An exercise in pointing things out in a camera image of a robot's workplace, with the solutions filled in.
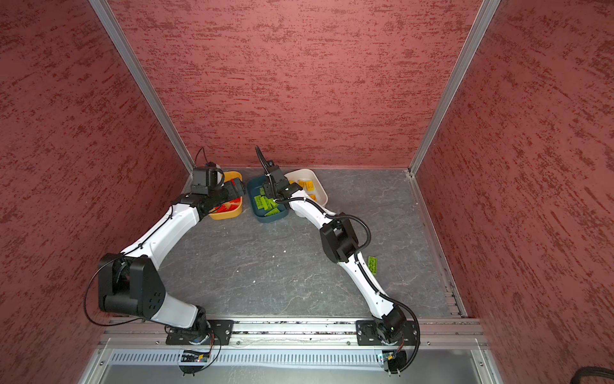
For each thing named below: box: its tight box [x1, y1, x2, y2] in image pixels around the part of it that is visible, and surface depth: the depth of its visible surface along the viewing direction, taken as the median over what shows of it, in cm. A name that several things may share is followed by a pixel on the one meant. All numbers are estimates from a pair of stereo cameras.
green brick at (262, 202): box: [254, 195, 270, 211], surface depth 106 cm
